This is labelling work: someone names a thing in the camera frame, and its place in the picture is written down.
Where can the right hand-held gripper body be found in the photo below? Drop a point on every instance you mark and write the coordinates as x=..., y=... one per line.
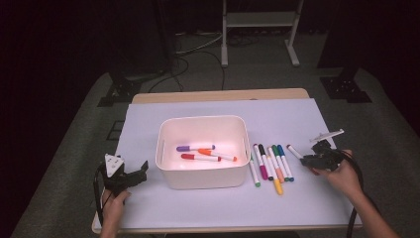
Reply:
x=327, y=158

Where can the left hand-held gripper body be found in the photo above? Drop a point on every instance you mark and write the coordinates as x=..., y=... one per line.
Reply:
x=113, y=164

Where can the brown marker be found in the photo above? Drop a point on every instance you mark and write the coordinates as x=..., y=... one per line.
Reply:
x=294, y=151

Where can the dark blue marker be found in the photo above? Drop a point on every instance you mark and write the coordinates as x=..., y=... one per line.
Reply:
x=280, y=149

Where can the dark green marker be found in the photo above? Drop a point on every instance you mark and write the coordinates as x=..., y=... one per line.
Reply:
x=275, y=149

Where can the yellow marker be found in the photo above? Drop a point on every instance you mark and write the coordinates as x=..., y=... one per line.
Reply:
x=279, y=189

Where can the purple marker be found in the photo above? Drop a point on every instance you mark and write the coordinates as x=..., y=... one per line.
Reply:
x=183, y=148

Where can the magenta marker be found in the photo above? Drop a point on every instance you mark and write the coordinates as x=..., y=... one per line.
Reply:
x=263, y=172

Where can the red marker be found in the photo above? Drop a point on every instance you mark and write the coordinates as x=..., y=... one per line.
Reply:
x=188, y=156

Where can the black marker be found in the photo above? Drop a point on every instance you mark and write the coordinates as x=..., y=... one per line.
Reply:
x=262, y=149

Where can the light green marker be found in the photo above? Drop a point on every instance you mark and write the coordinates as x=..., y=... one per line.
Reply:
x=257, y=183

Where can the white plastic storage bin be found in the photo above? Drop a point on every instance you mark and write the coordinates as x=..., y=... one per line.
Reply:
x=201, y=180

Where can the orange marker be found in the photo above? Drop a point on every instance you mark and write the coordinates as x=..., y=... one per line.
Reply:
x=204, y=152

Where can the person's right hand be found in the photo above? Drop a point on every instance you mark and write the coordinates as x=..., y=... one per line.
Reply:
x=343, y=180

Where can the person's left hand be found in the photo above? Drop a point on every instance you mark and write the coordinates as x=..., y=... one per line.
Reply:
x=113, y=209

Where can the white table mat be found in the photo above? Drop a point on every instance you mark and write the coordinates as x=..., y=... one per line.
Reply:
x=198, y=205

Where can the black stand base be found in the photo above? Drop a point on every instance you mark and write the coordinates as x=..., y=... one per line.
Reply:
x=345, y=88
x=120, y=90

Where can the white metal stand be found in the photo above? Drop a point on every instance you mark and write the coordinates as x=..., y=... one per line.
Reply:
x=257, y=19

